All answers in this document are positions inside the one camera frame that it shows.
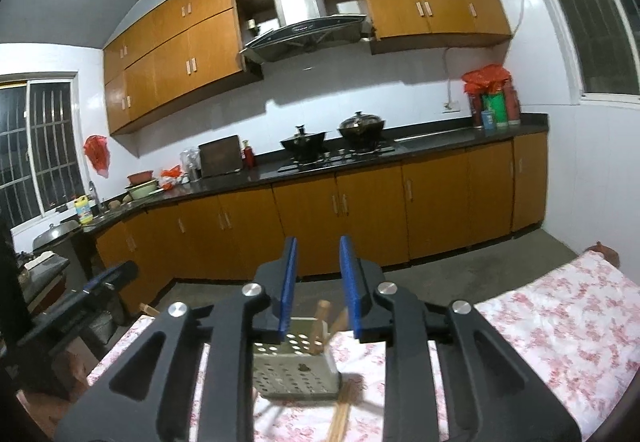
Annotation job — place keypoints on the small black wok with lid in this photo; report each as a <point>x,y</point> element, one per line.
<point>302,144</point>

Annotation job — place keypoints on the green package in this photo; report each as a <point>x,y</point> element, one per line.
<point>495,111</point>

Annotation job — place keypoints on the dark side cabinet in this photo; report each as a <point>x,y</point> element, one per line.
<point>45,279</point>

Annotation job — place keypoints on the clear plastic jar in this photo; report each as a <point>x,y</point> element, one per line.
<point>190,167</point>

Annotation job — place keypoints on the yellow detergent bottle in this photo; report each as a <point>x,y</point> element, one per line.
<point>84,212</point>

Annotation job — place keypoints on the wooden stool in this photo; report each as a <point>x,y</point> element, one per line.
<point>604,253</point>

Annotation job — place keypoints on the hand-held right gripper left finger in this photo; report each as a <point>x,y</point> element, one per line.
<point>289,289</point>

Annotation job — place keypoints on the dark screened window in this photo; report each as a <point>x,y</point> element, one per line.
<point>585,7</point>

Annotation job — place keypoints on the pink floral tablecloth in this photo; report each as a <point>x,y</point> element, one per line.
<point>545,317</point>

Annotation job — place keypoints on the small red plastic bag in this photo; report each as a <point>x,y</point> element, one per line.
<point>171,174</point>

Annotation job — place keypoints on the barred window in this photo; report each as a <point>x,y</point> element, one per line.
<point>35,147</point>

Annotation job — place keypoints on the metal faucet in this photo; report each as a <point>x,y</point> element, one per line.
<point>94,197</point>

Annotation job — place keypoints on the white wall outlet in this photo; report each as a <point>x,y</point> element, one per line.
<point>451,107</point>

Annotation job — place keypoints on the metal pot lid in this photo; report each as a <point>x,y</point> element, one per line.
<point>56,234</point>

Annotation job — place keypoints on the red bottle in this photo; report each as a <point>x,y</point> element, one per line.
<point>248,156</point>

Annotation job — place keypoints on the red basin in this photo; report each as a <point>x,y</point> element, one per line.
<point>141,178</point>

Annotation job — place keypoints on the large black wok with lid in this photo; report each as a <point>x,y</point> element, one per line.
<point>361,128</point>

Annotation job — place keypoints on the dark wooden cutting board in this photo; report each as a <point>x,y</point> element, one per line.
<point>220,156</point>

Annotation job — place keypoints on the large red plastic bag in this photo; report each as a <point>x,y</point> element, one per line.
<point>487,78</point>

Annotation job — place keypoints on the green basin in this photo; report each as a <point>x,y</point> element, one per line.
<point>142,192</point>

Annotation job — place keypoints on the steel range hood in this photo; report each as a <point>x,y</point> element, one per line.
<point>305,24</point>

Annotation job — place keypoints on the perforated metal utensil holder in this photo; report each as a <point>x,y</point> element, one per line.
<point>295,367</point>

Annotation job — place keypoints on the wooden base cabinets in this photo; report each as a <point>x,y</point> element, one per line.
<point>360,217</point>

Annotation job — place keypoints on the black gas stove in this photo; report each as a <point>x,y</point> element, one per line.
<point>335,159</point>

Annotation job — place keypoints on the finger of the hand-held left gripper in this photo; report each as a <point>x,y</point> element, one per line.
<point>106,277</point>

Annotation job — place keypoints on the wooden chopstick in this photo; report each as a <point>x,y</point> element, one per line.
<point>320,324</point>
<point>339,322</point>
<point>342,409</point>

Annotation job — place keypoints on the hanging red plastic bag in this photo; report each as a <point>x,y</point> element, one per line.
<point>96,154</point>

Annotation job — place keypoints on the black kitchen countertop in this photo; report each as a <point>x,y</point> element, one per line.
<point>270,172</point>

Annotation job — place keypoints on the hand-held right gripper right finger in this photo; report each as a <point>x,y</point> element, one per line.
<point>350,294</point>

